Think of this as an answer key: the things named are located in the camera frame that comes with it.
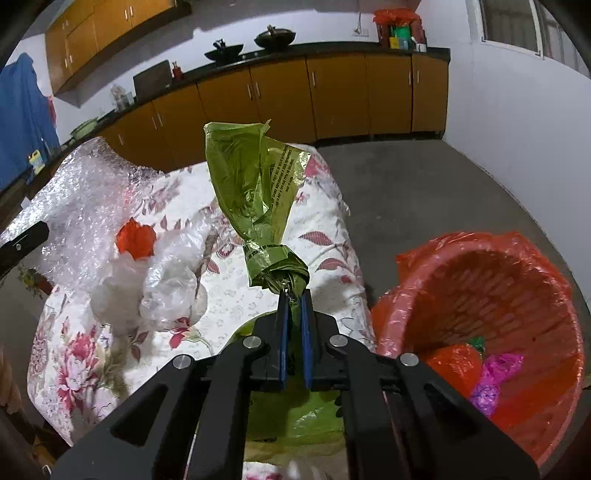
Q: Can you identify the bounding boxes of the clear bubble wrap sheet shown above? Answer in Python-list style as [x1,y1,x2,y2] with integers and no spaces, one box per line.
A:
[1,137,162,290]

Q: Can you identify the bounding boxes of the orange plastic bag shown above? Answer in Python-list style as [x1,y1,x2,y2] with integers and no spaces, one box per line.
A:
[115,218,156,260]

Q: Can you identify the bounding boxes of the clear plastic bag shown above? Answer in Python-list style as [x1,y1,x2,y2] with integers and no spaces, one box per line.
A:
[90,216,212,335]

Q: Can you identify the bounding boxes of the pink purple plastic bag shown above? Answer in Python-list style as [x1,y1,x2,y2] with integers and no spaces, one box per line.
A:
[470,353,524,417]

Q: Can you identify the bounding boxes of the green paw print bag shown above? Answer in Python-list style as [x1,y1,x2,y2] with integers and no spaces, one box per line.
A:
[204,122,342,448]

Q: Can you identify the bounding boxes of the red trash basket with liner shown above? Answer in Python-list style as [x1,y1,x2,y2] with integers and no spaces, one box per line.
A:
[372,232,585,465]

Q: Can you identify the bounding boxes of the orange lower kitchen cabinets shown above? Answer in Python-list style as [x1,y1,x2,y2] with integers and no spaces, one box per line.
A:
[45,48,452,174]

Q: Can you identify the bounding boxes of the potted flower plant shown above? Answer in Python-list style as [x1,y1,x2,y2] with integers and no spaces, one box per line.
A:
[18,268,53,298]

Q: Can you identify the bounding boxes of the blue hanging cloth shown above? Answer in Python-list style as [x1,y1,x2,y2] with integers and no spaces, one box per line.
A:
[0,53,61,190]

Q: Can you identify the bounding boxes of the floral white tablecloth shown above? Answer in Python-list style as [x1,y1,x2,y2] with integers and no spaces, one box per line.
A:
[26,142,378,480]

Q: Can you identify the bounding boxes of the green pot on counter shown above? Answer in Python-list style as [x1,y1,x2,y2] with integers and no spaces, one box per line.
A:
[71,118,98,140]

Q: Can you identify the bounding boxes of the glass jars on counter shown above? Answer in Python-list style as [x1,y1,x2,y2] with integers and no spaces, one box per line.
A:
[110,84,134,112]

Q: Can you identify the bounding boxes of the black wok left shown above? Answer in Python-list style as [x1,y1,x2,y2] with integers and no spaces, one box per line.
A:
[204,39,243,64]

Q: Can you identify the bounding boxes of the black wok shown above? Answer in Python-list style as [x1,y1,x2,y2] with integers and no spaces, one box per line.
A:
[254,25,296,51]
[204,39,243,64]

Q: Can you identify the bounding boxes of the black wok right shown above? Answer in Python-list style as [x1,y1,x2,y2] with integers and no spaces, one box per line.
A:
[254,25,296,51]

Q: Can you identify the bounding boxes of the red bag with containers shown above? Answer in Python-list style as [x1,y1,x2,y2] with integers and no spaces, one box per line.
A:
[373,8,427,52]

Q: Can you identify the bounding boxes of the barred window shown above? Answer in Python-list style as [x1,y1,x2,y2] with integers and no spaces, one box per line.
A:
[477,0,590,78]

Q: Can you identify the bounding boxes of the orange upper wall cabinets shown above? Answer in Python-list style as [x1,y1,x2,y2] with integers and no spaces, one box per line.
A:
[45,0,191,96]

